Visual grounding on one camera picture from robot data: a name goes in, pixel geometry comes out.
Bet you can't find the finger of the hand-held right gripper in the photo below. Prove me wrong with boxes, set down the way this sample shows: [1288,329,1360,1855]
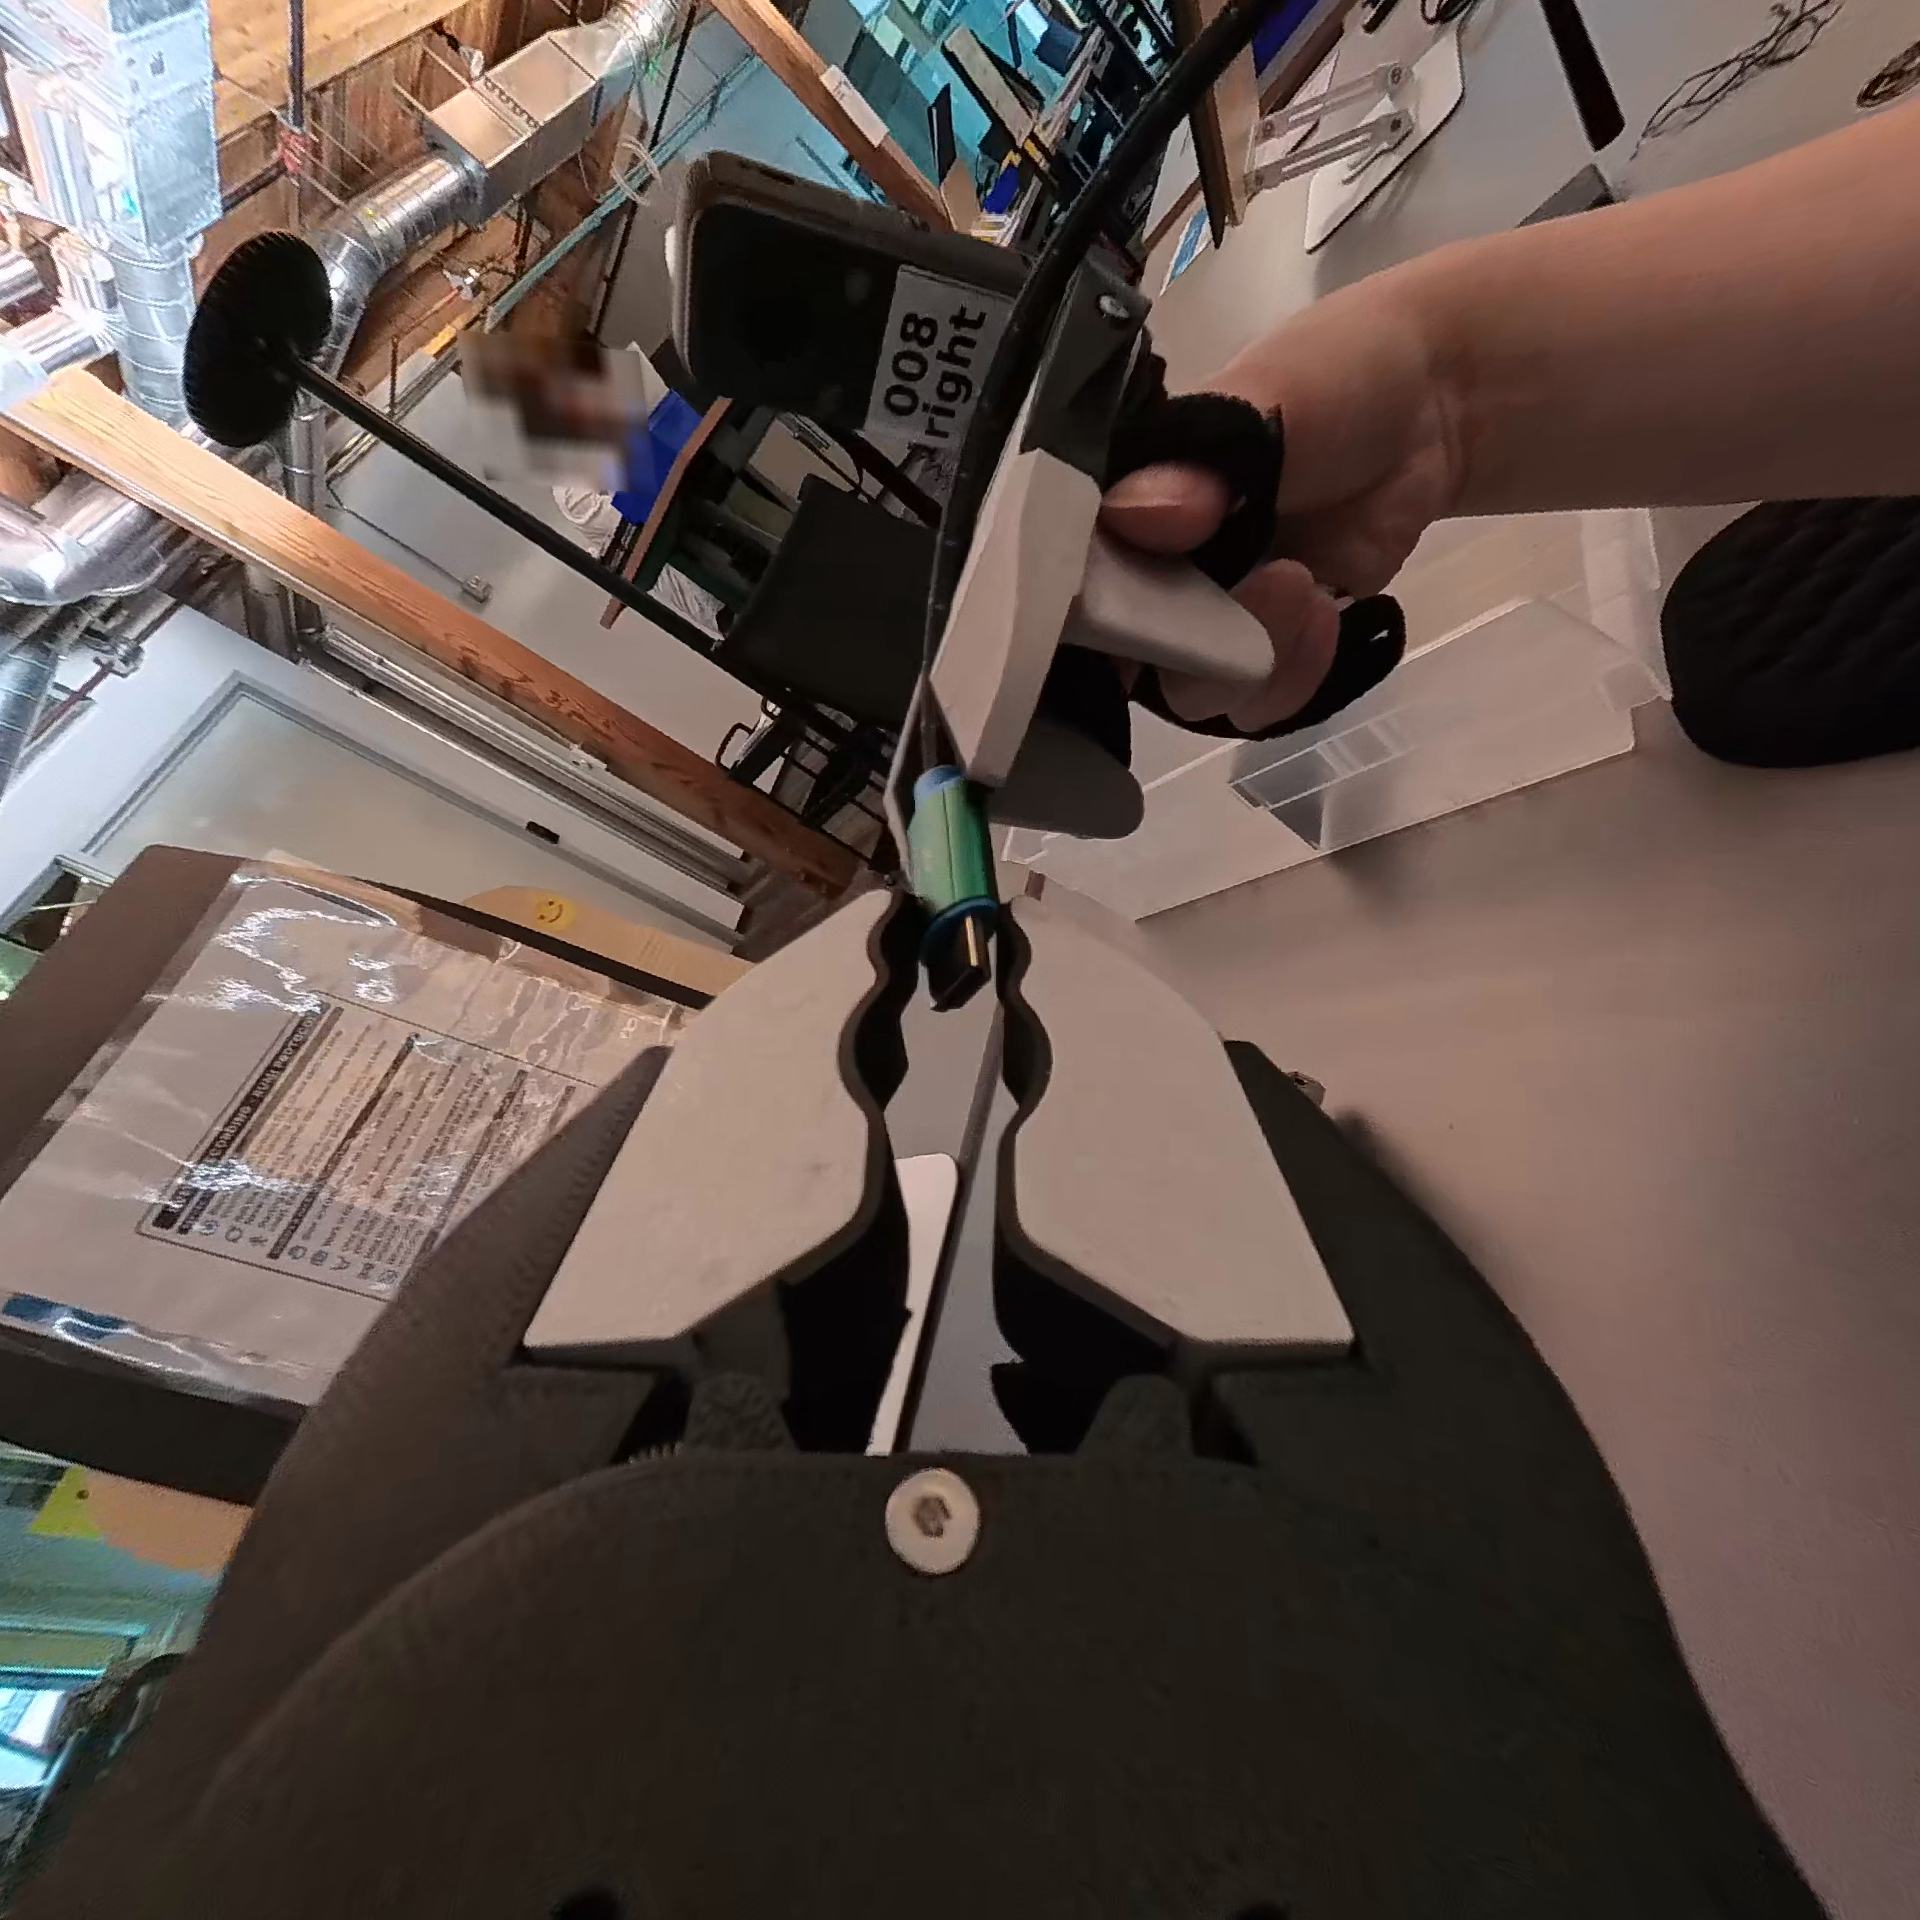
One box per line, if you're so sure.
[884,661,946,887]
[929,449,1106,793]

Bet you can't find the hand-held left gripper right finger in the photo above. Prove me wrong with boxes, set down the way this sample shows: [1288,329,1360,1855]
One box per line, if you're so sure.
[992,909,1353,1449]

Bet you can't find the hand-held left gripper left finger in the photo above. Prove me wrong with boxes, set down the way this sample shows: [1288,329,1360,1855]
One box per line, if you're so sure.
[525,887,911,1443]

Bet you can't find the black braided hdmi cable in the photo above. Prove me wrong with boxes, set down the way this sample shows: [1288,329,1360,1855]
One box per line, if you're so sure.
[897,0,1296,1016]

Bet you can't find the grey hdmi switch box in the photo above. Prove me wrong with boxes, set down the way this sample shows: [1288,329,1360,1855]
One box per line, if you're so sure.
[867,983,1039,1454]

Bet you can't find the clear plastic organizer box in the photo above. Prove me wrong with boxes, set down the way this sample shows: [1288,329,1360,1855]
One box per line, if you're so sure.
[996,509,1671,921]

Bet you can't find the person's right forearm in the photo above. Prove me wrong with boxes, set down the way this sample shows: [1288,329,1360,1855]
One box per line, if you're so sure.
[1431,97,1920,528]

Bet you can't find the black elbow rest pad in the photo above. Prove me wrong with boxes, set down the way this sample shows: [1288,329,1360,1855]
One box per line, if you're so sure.
[1660,498,1920,771]

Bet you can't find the person's right hand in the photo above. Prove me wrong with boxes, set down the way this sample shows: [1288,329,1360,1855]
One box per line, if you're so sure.
[1099,246,1504,729]

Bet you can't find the blue storage bin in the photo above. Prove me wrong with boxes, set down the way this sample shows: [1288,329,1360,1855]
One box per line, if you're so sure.
[609,394,707,520]

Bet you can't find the black metal workbench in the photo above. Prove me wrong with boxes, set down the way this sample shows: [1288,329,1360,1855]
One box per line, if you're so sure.
[596,394,962,671]

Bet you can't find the printed instruction sheet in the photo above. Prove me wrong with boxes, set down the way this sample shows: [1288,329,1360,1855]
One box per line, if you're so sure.
[137,1001,586,1306]

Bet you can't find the wooden ceiling beam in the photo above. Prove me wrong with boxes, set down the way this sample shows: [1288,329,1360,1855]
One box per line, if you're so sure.
[0,369,859,890]

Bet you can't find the black pole with round disc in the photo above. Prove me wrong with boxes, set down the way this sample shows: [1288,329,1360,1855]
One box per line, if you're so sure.
[184,235,724,657]

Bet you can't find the black wood-edged divider panel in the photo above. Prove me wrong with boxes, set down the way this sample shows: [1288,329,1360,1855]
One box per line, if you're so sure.
[0,843,753,1506]

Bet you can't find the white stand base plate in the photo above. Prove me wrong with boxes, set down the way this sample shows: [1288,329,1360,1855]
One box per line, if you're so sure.
[1242,29,1468,255]

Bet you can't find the metal ventilation duct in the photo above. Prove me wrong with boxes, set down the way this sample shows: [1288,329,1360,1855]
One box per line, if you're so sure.
[0,0,692,783]

